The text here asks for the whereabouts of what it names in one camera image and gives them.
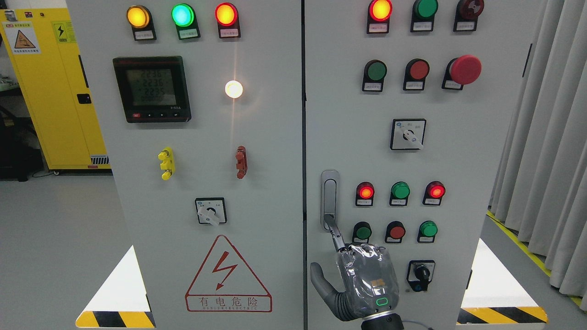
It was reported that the grey robotic right hand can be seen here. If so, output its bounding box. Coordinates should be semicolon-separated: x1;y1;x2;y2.
310;214;399;321

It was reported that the silver door swing handle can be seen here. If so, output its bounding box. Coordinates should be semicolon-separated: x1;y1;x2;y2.
320;170;340;231

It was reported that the right grey cabinet door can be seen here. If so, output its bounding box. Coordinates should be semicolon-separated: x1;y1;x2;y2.
305;0;546;330

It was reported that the grey cabinet door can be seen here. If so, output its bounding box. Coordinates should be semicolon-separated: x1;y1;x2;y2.
66;0;305;330
305;0;546;330

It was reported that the left grey cabinet door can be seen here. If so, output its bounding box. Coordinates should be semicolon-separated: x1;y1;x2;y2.
66;0;305;330

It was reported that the green push button lower left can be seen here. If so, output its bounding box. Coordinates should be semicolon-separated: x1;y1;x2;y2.
352;221;372;245

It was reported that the green push button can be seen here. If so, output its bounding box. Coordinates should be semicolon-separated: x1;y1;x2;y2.
361;59;387;93
417;220;438;243
352;221;372;245

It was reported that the red push button lower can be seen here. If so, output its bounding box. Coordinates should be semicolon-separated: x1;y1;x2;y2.
384;221;405;244

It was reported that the red push button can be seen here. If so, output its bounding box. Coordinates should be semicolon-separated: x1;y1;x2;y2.
403;58;430;91
384;221;405;244

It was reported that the green push button lower right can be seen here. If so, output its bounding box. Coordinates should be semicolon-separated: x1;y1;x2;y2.
417;220;438;243

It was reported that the red lit lamp middle left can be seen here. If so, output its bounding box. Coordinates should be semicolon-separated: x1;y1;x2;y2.
355;181;375;207

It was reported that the green lamp middle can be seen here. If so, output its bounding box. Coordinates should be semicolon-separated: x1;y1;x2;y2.
388;181;411;207

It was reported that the red lit lamp middle right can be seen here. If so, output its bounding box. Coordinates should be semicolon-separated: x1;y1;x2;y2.
422;181;446;205

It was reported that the red electric danger sign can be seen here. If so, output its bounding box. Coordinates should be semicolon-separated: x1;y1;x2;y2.
185;235;273;313

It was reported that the right black yellow hazard strip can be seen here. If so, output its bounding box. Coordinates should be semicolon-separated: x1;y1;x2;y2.
457;307;549;325

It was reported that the black yellow hazard strip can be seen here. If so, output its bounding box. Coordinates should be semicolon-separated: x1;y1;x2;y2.
75;311;156;328
457;307;549;325

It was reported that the grey curtain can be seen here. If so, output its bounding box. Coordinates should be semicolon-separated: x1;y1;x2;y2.
491;0;587;310

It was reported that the green push button upper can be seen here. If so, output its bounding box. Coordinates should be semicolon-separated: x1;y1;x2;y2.
361;59;387;93

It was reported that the red push button upper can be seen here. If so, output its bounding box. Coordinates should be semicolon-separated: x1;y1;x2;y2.
403;58;430;91

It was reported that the red emergency stop button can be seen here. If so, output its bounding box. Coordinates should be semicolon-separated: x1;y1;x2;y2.
442;55;482;90

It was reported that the white lit indicator lamp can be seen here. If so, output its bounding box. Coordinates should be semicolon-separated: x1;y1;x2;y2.
224;80;244;99

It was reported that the red lit lamp right top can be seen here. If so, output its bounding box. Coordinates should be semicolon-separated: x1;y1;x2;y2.
366;0;393;35

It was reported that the green lamp right top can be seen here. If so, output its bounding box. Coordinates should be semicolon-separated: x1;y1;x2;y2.
410;0;439;32

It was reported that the left black yellow hazard strip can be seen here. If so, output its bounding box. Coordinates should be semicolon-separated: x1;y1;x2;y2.
75;311;156;328

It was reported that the dark red buzzer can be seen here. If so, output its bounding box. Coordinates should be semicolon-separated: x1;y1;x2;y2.
453;0;485;32

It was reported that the black digital power meter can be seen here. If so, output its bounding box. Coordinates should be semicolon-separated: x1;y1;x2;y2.
113;56;192;123

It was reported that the red lit indicator lamp left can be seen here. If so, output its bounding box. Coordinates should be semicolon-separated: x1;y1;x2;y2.
215;2;241;39

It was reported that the green lit indicator lamp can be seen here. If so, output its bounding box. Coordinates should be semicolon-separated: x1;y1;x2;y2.
171;3;201;40

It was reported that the yellow indicator lamp top left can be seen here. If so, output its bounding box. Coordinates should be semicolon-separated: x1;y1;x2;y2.
127;5;156;41

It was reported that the yellow safety cabinet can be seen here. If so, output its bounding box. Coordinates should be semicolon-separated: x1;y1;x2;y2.
1;8;111;171

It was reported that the black knob selector switch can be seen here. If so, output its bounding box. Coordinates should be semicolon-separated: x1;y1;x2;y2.
406;260;436;292

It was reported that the right door upper selector switch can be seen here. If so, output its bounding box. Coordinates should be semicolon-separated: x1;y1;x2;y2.
390;119;427;150

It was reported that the door selector switch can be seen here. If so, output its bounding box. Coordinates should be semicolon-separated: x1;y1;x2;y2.
390;119;427;150
194;197;228;227

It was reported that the left door selector switch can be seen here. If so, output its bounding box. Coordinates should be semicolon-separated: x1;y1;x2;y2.
194;197;228;227

